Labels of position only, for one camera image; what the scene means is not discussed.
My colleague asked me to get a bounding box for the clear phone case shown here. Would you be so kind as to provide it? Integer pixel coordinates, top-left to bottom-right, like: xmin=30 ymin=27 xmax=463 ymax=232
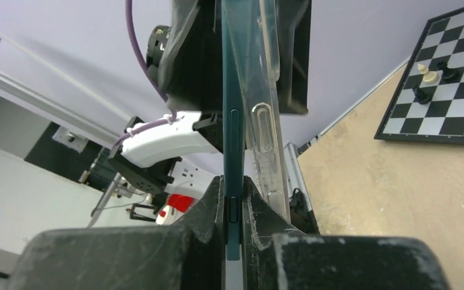
xmin=243 ymin=1 xmax=290 ymax=219

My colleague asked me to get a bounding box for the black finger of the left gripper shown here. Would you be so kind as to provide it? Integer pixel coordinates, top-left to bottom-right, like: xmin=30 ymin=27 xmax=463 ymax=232
xmin=275 ymin=0 xmax=312 ymax=115
xmin=158 ymin=1 xmax=222 ymax=111

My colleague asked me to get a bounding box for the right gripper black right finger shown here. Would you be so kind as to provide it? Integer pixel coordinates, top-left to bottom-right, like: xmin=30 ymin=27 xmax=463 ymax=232
xmin=242 ymin=178 xmax=450 ymax=289

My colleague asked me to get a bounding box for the white chess pawn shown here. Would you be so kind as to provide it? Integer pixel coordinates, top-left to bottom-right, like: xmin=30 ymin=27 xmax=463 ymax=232
xmin=417 ymin=63 xmax=439 ymax=84

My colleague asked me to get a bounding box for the black chess pawn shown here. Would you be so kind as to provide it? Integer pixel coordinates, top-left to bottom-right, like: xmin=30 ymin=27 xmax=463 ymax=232
xmin=411 ymin=86 xmax=433 ymax=105
xmin=436 ymin=61 xmax=459 ymax=82

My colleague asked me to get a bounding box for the black white chessboard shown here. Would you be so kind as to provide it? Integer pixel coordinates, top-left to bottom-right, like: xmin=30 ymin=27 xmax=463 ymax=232
xmin=375 ymin=7 xmax=464 ymax=145

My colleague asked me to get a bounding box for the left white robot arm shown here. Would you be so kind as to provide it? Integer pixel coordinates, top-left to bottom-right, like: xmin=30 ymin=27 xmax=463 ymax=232
xmin=110 ymin=1 xmax=312 ymax=199

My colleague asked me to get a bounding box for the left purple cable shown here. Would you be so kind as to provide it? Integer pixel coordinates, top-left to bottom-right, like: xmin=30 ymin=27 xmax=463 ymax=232
xmin=112 ymin=0 xmax=177 ymax=149

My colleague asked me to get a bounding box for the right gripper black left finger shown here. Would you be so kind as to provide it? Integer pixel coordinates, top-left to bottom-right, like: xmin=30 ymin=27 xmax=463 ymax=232
xmin=7 ymin=177 xmax=225 ymax=289

